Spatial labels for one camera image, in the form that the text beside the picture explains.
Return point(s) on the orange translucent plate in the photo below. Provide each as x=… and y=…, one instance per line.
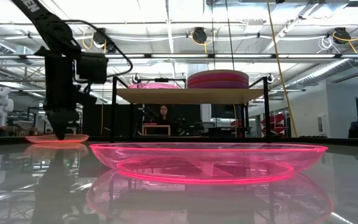
x=76, y=138

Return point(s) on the pink translucent plate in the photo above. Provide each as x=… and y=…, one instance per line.
x=154, y=86
x=197, y=155

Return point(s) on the purple plate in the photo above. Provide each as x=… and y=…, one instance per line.
x=217, y=85

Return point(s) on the red plate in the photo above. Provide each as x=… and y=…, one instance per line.
x=217, y=80

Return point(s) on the magenta plate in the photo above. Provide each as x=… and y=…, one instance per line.
x=217, y=77

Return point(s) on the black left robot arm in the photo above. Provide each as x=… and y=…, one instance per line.
x=54, y=31

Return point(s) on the wooden shelf with black legs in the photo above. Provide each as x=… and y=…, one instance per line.
x=191, y=96

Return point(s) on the white robot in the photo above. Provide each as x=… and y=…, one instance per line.
x=0, y=105

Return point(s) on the wooden frame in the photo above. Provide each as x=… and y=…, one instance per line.
x=156, y=126

